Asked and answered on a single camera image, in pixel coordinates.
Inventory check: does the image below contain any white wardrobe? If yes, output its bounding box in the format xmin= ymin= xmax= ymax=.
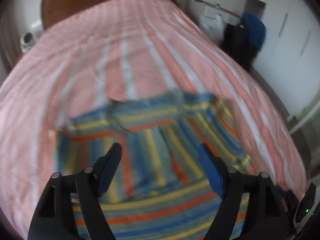
xmin=253 ymin=0 xmax=319 ymax=116

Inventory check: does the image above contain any white desk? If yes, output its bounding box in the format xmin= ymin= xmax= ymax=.
xmin=186 ymin=0 xmax=241 ymax=29

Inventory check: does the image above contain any pink striped bed cover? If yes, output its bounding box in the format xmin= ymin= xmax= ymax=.
xmin=1 ymin=0 xmax=306 ymax=239

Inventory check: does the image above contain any blue garment on chair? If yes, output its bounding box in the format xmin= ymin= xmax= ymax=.
xmin=241 ymin=12 xmax=266 ymax=51

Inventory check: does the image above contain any black jacket on chair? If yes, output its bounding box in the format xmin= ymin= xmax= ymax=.
xmin=220 ymin=24 xmax=258 ymax=72

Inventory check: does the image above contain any white plastic bag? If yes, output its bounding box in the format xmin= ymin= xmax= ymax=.
xmin=199 ymin=14 xmax=225 ymax=46

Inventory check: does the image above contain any striped knit sweater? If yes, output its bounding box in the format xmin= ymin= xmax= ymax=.
xmin=55 ymin=90 xmax=254 ymax=239

